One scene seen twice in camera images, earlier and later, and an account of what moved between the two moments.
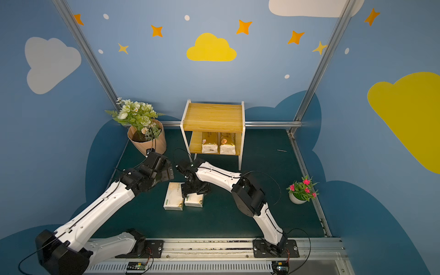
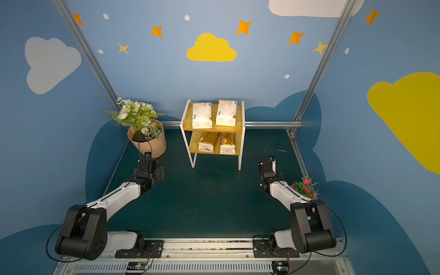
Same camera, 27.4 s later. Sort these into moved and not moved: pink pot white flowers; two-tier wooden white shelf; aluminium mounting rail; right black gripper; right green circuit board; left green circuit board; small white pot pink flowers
Moved: right black gripper
Not moved: pink pot white flowers; right green circuit board; two-tier wooden white shelf; small white pot pink flowers; left green circuit board; aluminium mounting rail
